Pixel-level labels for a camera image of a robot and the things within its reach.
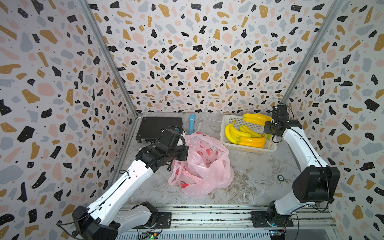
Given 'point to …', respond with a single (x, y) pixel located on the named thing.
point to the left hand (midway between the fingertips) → (189, 150)
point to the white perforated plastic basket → (270, 145)
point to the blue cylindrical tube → (192, 118)
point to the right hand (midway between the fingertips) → (271, 127)
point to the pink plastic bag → (205, 166)
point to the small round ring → (280, 178)
